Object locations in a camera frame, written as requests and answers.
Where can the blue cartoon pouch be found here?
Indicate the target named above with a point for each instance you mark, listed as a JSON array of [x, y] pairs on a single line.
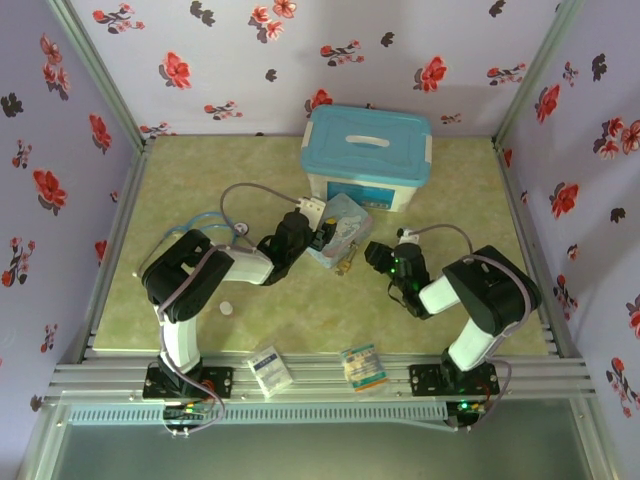
[[347, 225]]

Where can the small clear plastic cup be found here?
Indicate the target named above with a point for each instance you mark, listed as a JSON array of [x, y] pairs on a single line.
[[226, 308]]

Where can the aluminium front rail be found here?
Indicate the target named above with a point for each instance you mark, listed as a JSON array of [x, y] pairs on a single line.
[[320, 375]]

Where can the aluminium table side rail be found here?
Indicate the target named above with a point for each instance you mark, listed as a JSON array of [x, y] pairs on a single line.
[[111, 250], [534, 250]]

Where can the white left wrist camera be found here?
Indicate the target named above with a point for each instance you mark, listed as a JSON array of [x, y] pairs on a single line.
[[312, 206]]

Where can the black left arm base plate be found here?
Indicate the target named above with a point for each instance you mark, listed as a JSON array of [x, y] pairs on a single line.
[[220, 380]]

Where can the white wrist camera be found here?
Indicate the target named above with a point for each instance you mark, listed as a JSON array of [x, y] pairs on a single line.
[[312, 206], [407, 235]]

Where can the blue stethoscope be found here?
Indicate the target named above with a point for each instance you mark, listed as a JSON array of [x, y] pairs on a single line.
[[243, 229]]

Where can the white gauze box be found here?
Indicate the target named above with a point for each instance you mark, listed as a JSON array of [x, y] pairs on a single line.
[[270, 372]]

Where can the blue lid plastic storage box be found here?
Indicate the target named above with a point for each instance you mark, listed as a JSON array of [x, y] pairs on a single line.
[[367, 147]]

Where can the clear plastic medical packet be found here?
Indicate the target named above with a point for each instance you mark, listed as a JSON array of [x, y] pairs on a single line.
[[364, 369]]

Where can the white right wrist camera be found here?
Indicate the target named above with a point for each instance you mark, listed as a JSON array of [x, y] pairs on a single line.
[[407, 235]]

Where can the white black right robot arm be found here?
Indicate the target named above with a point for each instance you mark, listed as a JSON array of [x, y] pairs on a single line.
[[490, 295]]

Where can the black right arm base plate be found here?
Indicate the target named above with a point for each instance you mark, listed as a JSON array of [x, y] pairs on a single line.
[[425, 380]]

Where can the aluminium frame post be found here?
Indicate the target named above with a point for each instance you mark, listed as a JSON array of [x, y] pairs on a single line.
[[535, 75], [103, 75]]

